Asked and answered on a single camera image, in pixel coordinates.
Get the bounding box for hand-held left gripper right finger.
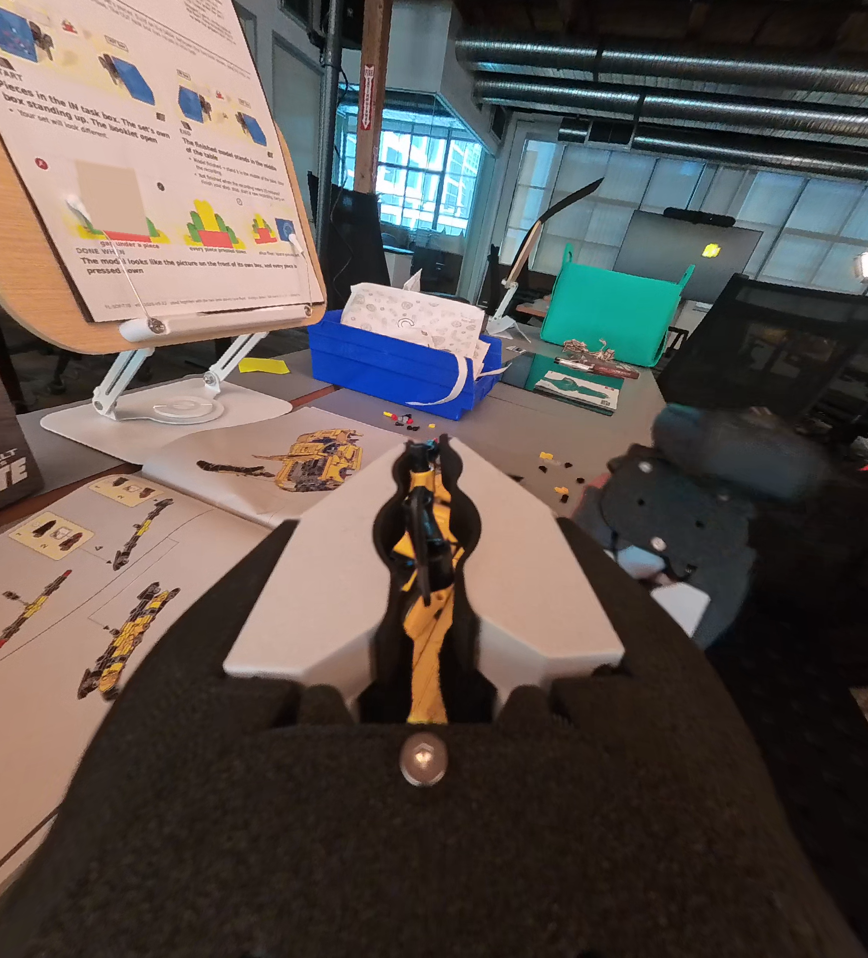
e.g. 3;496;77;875
441;436;625;723

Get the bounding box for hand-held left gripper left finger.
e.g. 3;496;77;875
222;442;414;723

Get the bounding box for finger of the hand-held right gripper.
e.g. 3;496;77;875
615;546;664;582
649;582;713;639

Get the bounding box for slim black yellow brick strip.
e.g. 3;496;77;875
402;438;453;607

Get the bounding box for yellow toy brick car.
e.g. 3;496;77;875
392;464;472;725

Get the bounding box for grey desk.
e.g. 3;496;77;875
0;322;704;929

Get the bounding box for green white booklet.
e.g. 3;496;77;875
533;370;625;415

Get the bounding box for small wooden model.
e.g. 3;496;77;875
556;338;640;380

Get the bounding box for black mesh office chair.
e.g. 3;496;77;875
657;273;868;450

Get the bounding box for blue plastic bin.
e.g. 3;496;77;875
306;307;504;420

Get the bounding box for white printed paper bag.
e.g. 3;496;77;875
340;269;510;405

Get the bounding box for open building instruction booklet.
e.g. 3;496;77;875
0;427;405;910

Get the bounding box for dark metal pole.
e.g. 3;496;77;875
316;0;345;259

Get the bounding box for wall-mounted display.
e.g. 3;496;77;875
613;208;764;290

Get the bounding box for wooden post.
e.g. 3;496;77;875
353;0;394;194

